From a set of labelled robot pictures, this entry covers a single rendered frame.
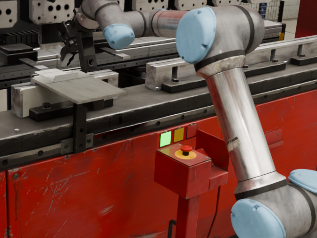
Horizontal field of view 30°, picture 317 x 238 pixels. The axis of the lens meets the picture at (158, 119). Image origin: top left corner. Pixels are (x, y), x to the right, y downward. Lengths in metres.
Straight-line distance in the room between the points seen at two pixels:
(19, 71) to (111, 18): 0.67
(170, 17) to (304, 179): 0.57
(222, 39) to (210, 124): 1.10
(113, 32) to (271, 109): 1.18
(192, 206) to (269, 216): 0.84
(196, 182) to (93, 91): 0.45
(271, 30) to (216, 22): 1.85
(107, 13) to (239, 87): 0.50
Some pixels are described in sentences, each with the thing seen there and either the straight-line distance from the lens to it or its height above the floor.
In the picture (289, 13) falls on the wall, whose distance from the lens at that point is 8.84.
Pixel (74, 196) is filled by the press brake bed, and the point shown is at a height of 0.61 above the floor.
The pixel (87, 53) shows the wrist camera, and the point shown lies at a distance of 1.76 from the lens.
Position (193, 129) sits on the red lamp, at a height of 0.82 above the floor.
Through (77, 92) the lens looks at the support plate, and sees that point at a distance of 1.79.
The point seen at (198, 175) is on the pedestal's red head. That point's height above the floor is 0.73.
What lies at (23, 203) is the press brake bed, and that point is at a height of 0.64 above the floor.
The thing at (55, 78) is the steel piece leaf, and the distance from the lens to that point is 1.88.
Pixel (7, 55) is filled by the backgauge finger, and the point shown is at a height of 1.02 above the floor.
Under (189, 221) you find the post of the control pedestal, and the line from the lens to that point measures 2.07.
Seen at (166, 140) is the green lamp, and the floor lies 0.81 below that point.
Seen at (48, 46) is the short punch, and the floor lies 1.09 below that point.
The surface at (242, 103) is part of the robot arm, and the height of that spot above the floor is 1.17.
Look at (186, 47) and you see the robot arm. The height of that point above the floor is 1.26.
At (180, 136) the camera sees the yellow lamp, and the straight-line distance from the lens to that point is 2.03.
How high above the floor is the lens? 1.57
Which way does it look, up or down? 21 degrees down
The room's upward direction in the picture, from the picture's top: 4 degrees clockwise
